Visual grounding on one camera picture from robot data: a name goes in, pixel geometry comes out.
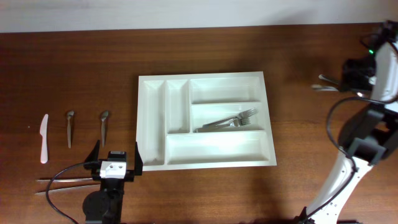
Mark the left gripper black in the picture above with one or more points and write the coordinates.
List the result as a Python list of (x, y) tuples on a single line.
[(91, 163)]

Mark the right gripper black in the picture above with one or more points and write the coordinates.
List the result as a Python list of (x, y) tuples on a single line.
[(346, 83)]

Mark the metal tablespoon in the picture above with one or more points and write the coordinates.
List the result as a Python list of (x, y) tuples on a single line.
[(317, 87), (329, 79)]

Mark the metal fork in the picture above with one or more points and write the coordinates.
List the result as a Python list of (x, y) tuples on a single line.
[(233, 124), (244, 114)]

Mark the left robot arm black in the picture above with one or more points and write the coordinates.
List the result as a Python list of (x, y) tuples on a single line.
[(105, 205)]

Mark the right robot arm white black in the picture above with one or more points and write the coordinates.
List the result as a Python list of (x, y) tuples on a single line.
[(367, 138)]

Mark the small metal teaspoon right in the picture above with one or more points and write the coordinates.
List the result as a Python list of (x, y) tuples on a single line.
[(103, 119)]

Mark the small metal teaspoon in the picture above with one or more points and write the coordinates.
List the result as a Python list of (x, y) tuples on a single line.
[(103, 119), (70, 115)]

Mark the small metal teaspoon left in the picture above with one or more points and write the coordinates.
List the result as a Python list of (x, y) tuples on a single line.
[(70, 115)]

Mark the white plastic cutlery tray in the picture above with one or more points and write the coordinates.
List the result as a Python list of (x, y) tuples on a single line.
[(171, 107)]

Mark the white plastic knife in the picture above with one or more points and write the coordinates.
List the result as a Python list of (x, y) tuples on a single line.
[(43, 133)]

